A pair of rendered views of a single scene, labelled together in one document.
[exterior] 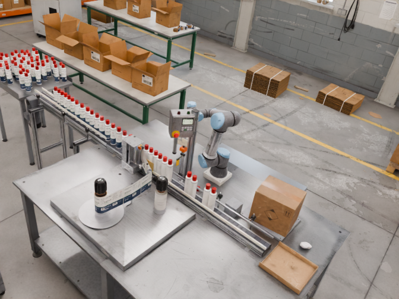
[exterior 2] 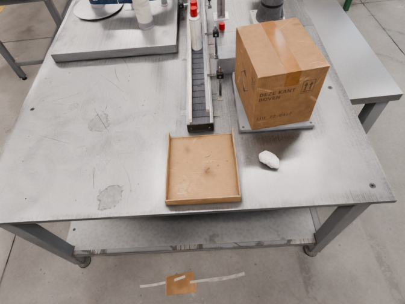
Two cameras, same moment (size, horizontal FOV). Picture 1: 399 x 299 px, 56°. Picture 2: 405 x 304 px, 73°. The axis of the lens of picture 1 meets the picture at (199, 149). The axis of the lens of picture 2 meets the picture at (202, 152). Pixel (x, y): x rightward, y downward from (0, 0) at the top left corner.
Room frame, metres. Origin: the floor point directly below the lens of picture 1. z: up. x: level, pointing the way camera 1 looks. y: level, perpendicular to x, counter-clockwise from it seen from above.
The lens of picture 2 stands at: (1.38, -1.15, 1.71)
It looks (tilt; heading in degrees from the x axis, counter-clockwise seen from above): 55 degrees down; 58
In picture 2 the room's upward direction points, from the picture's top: 7 degrees counter-clockwise
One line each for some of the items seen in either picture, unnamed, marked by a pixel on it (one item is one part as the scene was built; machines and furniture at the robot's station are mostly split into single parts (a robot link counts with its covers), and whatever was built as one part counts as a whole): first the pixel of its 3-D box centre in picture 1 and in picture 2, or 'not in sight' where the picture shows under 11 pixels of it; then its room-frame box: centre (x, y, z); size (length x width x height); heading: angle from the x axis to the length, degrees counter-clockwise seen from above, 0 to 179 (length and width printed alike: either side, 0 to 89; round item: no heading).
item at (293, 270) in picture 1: (288, 266); (201, 163); (1.66, -0.69, 0.85); 0.30 x 0.26 x 0.04; 54
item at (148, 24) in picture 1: (139, 35); not in sight; (6.99, 1.43, 0.39); 2.20 x 0.80 x 0.78; 57
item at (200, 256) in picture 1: (180, 207); (179, 37); (2.09, 0.07, 0.82); 2.10 x 1.50 x 0.02; 54
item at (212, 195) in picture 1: (212, 199); (195, 29); (2.05, -0.14, 0.98); 0.05 x 0.05 x 0.20
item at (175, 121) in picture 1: (181, 123); not in sight; (2.38, 0.16, 1.38); 0.17 x 0.10 x 0.19; 109
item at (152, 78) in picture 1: (151, 73); not in sight; (4.09, 0.68, 0.97); 0.51 x 0.39 x 0.37; 152
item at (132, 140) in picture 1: (133, 140); not in sight; (2.41, 0.52, 1.14); 0.14 x 0.11 x 0.01; 54
